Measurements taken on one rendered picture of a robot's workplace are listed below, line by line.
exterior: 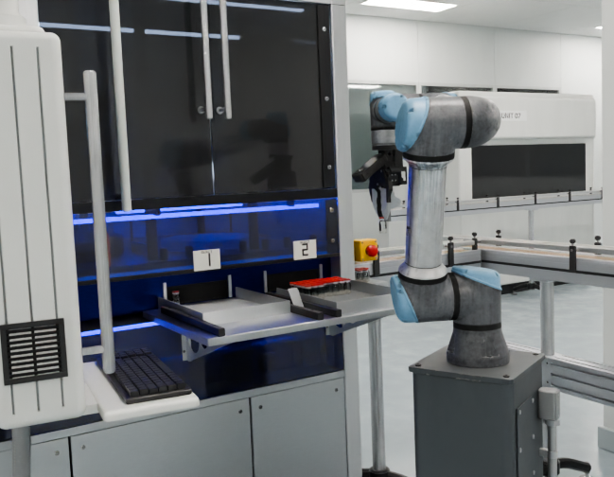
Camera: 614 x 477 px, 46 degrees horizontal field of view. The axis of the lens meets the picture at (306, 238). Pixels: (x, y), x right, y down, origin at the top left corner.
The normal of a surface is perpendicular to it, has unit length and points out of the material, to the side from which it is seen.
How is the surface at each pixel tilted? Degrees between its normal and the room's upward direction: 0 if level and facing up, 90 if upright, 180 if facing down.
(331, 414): 90
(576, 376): 90
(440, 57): 90
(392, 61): 90
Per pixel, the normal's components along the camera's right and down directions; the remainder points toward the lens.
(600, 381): -0.85, 0.08
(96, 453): 0.52, 0.06
